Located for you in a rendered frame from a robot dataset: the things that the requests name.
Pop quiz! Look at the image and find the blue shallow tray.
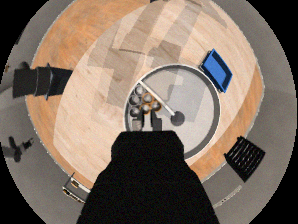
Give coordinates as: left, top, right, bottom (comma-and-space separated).
201, 48, 233, 93

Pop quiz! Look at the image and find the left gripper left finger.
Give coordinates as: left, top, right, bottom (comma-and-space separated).
132, 109, 145, 131

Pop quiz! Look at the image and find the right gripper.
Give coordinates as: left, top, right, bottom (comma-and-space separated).
19, 139, 35, 153

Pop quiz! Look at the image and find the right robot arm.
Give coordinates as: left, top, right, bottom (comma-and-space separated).
0, 61, 51, 163

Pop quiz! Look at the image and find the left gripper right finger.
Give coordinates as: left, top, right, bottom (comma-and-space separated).
150, 109, 162, 131

